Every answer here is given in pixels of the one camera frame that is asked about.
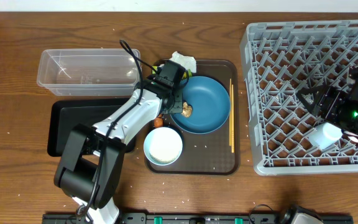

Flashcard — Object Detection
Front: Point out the brown shiitake mushroom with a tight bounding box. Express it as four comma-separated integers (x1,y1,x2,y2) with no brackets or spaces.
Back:
181,101,193,118

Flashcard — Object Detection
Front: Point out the brown serving tray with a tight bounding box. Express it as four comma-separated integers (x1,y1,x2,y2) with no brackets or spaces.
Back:
145,60,240,175

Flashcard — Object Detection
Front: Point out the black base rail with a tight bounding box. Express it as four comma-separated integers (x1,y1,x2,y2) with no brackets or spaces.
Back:
42,204,354,224

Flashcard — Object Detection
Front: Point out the yellow green snack wrapper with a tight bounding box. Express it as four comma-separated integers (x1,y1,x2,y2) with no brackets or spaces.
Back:
182,70,193,80

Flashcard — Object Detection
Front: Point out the crumpled white tissue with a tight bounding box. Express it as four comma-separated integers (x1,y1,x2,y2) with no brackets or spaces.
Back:
170,51,196,73

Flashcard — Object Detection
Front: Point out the grey dishwasher rack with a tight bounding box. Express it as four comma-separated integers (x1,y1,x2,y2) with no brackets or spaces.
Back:
240,20,358,175

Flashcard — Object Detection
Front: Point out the light blue rice bowl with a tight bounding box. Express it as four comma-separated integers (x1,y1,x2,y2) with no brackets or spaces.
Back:
144,127,183,166

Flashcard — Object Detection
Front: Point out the black tray bin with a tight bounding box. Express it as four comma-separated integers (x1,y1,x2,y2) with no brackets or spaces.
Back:
47,98,127,157

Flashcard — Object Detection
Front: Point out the clear plastic bin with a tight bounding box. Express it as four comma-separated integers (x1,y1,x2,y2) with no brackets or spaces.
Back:
37,48,139,96

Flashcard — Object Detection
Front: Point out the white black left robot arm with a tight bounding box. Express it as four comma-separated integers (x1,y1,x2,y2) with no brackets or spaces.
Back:
54,78,186,223

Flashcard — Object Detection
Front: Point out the pink plastic cup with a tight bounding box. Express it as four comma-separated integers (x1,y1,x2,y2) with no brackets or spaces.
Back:
342,131,358,143

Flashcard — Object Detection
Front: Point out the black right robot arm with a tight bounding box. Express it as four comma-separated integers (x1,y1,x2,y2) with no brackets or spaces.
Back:
296,66,358,139

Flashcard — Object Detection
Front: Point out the orange carrot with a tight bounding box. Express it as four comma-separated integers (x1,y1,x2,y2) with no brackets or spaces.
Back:
154,116,163,128

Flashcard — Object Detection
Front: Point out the dark blue plate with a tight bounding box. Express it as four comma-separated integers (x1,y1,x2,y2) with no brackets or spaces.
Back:
171,76,231,134

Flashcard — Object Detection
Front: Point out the light blue plastic cup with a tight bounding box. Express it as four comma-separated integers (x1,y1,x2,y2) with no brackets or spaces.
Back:
307,123,342,150

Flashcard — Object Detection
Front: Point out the right wooden chopstick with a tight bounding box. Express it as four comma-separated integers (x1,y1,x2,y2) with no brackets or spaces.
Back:
230,84,234,153

